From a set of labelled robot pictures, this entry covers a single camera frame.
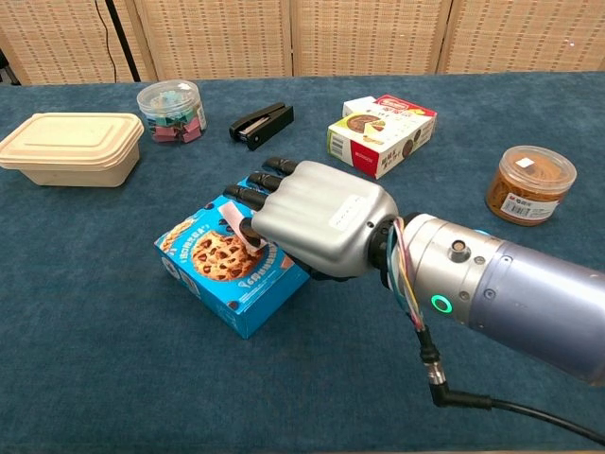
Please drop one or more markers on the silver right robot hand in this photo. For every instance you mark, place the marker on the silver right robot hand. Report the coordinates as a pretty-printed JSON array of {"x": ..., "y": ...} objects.
[{"x": 321, "y": 217}]

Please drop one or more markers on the pink paper strip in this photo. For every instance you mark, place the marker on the pink paper strip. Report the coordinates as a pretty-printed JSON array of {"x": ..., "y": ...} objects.
[{"x": 231, "y": 217}]

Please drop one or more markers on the blue chocolate chip cookie box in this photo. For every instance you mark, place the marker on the blue chocolate chip cookie box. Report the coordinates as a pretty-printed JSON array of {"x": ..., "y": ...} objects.
[{"x": 222, "y": 279}]

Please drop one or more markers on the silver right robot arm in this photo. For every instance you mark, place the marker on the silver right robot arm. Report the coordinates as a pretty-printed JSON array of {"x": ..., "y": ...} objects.
[{"x": 520, "y": 293}]

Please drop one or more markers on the white pie snack box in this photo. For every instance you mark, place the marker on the white pie snack box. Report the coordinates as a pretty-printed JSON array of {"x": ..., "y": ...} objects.
[{"x": 373, "y": 142}]

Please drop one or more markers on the red and white snack box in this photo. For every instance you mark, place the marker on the red and white snack box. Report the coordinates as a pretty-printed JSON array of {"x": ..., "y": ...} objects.
[{"x": 406, "y": 106}]

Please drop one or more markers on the black stapler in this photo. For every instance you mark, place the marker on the black stapler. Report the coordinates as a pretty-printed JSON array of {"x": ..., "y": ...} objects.
[{"x": 262, "y": 125}]

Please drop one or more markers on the clear jar of binder clips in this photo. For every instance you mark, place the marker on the clear jar of binder clips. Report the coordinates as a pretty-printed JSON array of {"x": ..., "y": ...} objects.
[{"x": 172, "y": 111}]

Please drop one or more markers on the woven bamboo screen panel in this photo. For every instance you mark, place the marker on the woven bamboo screen panel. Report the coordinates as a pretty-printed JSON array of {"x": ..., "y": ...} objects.
[
  {"x": 368, "y": 38},
  {"x": 529, "y": 33},
  {"x": 217, "y": 38},
  {"x": 57, "y": 38}
]

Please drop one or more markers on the clear jar of rubber bands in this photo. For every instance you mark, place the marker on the clear jar of rubber bands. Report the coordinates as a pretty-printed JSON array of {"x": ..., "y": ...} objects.
[{"x": 529, "y": 186}]

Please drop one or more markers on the blue tablecloth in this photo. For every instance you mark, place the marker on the blue tablecloth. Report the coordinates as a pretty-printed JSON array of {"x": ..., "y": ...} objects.
[{"x": 118, "y": 378}]

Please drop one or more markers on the beige lidded food container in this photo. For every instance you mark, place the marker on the beige lidded food container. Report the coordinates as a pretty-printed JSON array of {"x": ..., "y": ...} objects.
[{"x": 71, "y": 146}]

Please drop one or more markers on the black tripod leg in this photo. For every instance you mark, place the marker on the black tripod leg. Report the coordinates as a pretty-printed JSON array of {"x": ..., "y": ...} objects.
[{"x": 124, "y": 45}]

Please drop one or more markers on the black stand part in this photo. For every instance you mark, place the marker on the black stand part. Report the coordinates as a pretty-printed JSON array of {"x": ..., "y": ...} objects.
[{"x": 7, "y": 71}]

